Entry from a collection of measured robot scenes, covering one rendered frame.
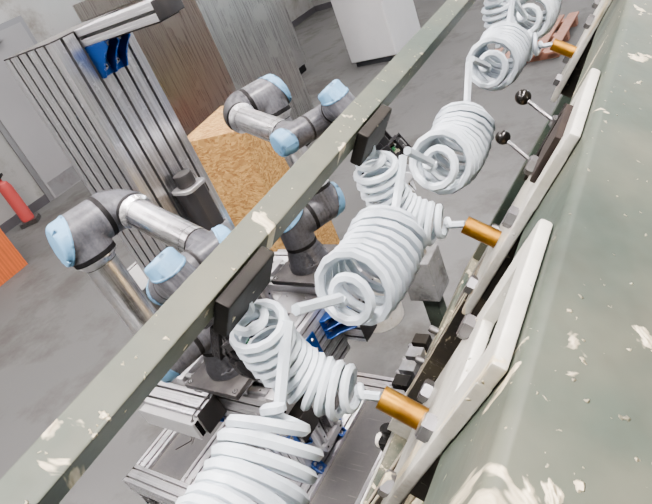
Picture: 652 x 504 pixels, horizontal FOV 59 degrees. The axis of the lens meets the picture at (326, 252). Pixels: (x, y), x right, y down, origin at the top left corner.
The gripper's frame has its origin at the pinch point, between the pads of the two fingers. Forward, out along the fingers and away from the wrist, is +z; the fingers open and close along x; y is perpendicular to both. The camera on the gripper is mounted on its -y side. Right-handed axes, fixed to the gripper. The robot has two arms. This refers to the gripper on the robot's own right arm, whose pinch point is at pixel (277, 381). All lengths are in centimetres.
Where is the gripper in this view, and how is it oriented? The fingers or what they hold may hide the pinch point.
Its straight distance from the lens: 122.8
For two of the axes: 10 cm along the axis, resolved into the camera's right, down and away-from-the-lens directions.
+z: 6.8, 7.1, 1.7
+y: 5.5, -3.5, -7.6
